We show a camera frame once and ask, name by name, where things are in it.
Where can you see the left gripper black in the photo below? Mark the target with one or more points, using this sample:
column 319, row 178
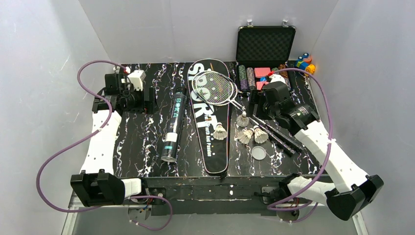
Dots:
column 150, row 99

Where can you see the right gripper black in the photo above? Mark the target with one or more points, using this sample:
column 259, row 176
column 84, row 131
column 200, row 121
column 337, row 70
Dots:
column 256, row 103

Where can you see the white shuttlecock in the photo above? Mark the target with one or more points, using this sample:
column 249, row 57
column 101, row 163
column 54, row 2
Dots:
column 260, row 136
column 242, row 120
column 245, row 136
column 220, row 132

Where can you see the black shuttlecock tube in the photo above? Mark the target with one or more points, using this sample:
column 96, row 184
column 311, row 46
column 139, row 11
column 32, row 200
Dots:
column 174, row 128

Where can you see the clear round tube lid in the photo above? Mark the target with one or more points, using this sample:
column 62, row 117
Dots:
column 258, row 153

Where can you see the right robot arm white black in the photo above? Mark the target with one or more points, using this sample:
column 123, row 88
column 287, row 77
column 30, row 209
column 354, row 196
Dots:
column 351, row 188

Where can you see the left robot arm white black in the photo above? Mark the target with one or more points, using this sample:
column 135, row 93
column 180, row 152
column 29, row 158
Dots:
column 96, row 184

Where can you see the white badminton racket upper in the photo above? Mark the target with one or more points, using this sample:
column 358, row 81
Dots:
column 217, row 86

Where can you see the white badminton racket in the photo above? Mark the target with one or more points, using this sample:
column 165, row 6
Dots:
column 207, row 92
column 217, row 86

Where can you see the white badminton racket lower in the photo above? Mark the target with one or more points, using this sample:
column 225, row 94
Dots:
column 207, row 92

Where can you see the pink playing card deck lower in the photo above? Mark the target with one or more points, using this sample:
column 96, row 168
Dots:
column 261, row 84

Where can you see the pink playing card deck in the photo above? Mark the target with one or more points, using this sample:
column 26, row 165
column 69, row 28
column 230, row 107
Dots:
column 261, row 72
column 261, row 84

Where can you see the poker chip row far left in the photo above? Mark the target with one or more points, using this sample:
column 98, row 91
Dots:
column 243, row 78

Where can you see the pink playing card deck upper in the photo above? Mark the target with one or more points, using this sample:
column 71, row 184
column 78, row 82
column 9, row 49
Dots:
column 261, row 72

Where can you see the poker chip row far right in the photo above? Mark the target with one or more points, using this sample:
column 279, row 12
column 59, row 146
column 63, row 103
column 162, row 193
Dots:
column 284, row 74

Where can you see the black racket bag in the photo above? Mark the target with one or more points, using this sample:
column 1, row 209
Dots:
column 215, row 153

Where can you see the black poker chip case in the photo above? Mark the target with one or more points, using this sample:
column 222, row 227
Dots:
column 262, row 47

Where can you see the colourful toy block train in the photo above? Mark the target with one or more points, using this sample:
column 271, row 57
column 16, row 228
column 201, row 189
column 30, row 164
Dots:
column 304, row 62

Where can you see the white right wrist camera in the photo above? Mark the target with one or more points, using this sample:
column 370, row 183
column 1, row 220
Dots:
column 277, row 78

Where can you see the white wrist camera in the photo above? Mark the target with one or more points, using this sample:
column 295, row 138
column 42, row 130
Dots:
column 277, row 78
column 136, row 78

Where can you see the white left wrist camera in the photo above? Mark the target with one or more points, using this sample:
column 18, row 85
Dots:
column 136, row 78

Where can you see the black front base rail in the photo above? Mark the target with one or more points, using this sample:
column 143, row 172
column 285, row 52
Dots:
column 211, row 195

